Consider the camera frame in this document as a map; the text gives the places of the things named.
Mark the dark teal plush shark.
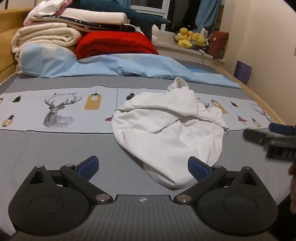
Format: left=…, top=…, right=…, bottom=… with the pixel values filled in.
left=68, top=0, right=171, bottom=41

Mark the purple box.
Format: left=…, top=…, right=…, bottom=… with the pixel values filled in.
left=233, top=61, right=252, bottom=85

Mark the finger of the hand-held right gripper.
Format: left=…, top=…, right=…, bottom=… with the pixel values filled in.
left=243, top=128, right=296, bottom=161
left=268, top=123, right=296, bottom=137

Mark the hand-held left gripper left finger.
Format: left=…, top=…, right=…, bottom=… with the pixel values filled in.
left=22, top=155, right=114, bottom=205

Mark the person's right hand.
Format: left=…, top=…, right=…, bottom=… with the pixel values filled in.
left=288, top=162, right=296, bottom=215

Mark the white window frame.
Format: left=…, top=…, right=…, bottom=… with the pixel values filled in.
left=129, top=0, right=169, bottom=32

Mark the red folded blanket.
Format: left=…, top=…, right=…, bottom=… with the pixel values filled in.
left=76, top=31, right=160, bottom=60

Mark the white and pink clothes pile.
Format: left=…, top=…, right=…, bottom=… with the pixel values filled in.
left=23, top=0, right=73, bottom=26

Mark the dark trimmed folded blanket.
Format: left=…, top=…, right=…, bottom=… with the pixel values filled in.
left=30, top=20, right=137, bottom=33

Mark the yellow plush toy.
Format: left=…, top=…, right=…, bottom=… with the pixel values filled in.
left=178, top=38, right=194, bottom=49
left=180, top=27, right=194, bottom=38
left=192, top=32, right=207, bottom=47

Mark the white cotton garment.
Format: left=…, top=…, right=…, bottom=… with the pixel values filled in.
left=111, top=77, right=230, bottom=189

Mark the dark red cushion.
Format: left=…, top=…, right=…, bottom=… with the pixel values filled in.
left=210, top=30, right=229, bottom=60

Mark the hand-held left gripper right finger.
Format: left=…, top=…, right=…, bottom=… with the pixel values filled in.
left=173, top=156, right=264, bottom=205

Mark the blue curtain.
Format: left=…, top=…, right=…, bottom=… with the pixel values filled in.
left=195, top=0, right=223, bottom=33

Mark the white folded quilt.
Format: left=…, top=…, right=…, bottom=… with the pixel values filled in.
left=61, top=8, right=128, bottom=25

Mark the grey deer print bed sheet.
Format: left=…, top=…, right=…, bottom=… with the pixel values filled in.
left=0, top=56, right=292, bottom=237

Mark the cream folded blanket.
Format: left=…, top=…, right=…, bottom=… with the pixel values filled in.
left=10, top=24, right=83, bottom=75

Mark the light blue quilt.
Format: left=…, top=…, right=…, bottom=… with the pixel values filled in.
left=17, top=43, right=242, bottom=90

